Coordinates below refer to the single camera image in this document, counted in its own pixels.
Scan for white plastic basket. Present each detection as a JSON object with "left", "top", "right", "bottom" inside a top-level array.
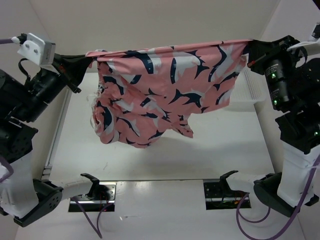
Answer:
[{"left": 226, "top": 67, "right": 266, "bottom": 112}]

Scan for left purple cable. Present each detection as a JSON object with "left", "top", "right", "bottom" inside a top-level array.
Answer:
[{"left": 0, "top": 37, "right": 116, "bottom": 239}]

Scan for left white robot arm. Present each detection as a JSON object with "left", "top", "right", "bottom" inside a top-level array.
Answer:
[{"left": 0, "top": 54, "right": 100, "bottom": 227}]

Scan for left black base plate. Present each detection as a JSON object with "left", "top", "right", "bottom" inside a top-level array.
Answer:
[{"left": 74, "top": 181, "right": 117, "bottom": 213}]

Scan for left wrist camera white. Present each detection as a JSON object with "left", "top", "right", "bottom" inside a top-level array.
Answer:
[{"left": 17, "top": 33, "right": 56, "bottom": 72}]

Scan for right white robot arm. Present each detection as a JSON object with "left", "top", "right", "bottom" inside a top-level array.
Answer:
[{"left": 219, "top": 35, "right": 320, "bottom": 217}]

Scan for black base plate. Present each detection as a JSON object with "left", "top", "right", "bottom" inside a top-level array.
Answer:
[
  {"left": 74, "top": 181, "right": 117, "bottom": 213},
  {"left": 203, "top": 179, "right": 246, "bottom": 210}
]

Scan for pink shark print shorts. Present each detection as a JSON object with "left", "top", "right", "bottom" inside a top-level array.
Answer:
[{"left": 86, "top": 39, "right": 249, "bottom": 148}]

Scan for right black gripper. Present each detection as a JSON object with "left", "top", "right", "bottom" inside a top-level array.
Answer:
[{"left": 246, "top": 32, "right": 305, "bottom": 107}]

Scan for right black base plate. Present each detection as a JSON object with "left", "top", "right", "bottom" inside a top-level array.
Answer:
[{"left": 203, "top": 179, "right": 246, "bottom": 210}]

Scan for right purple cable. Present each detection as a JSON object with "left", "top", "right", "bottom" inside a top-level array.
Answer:
[{"left": 235, "top": 154, "right": 320, "bottom": 239}]

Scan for purple cable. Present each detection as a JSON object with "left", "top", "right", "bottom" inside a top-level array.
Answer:
[
  {"left": 235, "top": 154, "right": 320, "bottom": 239},
  {"left": 0, "top": 37, "right": 116, "bottom": 239}
]

